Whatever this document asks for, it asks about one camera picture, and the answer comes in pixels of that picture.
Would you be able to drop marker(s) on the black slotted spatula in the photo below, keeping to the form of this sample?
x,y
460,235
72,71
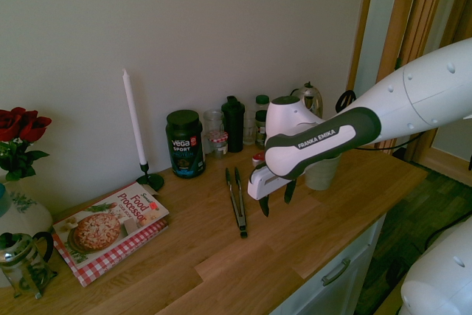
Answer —
x,y
346,100

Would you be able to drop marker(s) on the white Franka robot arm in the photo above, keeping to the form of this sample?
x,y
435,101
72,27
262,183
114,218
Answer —
x,y
424,86

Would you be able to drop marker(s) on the white cabinet drawer front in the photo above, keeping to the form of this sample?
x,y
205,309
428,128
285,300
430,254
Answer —
x,y
343,278

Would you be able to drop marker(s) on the wooden door frame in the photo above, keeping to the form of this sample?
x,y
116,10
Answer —
x,y
402,16

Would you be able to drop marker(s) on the stainless steel electric kettle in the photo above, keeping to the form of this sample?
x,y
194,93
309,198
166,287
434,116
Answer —
x,y
311,99

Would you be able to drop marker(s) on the grey cup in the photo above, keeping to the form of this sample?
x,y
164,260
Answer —
x,y
322,175

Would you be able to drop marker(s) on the red roses bouquet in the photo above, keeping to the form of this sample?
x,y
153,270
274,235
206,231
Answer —
x,y
20,134

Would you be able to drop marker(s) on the glass French press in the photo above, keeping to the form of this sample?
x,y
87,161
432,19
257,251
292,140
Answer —
x,y
22,267

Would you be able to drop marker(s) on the black metal tongs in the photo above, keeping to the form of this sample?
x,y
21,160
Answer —
x,y
243,219

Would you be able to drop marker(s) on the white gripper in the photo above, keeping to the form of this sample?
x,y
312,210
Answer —
x,y
263,186

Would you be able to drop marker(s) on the clear glass jar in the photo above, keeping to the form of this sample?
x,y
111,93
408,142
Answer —
x,y
213,120

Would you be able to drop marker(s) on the black candle holder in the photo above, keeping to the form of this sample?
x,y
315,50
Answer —
x,y
150,180

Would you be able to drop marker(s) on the clear footed drinking glass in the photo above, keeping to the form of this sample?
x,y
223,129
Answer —
x,y
249,128

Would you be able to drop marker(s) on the small red capped jar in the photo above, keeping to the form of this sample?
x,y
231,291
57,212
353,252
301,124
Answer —
x,y
257,160

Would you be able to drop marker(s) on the green lidded spice jar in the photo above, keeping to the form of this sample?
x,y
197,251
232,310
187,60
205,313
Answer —
x,y
260,127
262,103

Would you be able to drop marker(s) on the white floral vase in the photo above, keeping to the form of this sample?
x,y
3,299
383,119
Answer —
x,y
26,215

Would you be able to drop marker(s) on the black shaker bottle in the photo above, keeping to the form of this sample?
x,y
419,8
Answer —
x,y
233,127

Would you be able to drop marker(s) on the red checked book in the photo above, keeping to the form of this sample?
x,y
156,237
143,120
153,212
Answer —
x,y
110,269

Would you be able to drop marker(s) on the tall white candle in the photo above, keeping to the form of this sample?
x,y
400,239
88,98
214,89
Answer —
x,y
133,119

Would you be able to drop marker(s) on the jar with red checked lid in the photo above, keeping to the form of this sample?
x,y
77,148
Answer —
x,y
218,143

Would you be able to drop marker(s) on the dark Vega protein tub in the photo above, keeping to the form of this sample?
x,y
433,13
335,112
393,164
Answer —
x,y
185,145

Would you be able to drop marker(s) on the Food Processor cookbook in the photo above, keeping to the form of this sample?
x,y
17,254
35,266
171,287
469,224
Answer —
x,y
110,223

